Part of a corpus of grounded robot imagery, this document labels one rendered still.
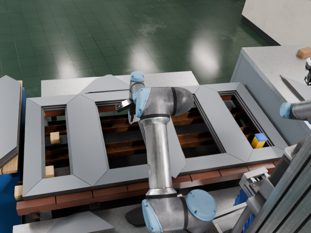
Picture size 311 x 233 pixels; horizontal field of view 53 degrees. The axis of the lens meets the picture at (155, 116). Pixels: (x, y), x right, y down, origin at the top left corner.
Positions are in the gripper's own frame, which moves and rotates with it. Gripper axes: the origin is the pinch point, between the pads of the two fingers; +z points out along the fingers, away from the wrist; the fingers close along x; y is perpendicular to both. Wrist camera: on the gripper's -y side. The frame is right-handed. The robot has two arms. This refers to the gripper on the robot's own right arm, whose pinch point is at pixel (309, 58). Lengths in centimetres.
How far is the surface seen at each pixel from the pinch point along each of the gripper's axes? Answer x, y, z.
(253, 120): -12, 61, 18
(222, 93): -30, 58, 44
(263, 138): -12, 55, -4
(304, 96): 16.1, 39.8, 19.2
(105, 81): -118, 52, 49
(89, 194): -111, 51, -51
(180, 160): -64, 53, -25
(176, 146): -66, 52, -15
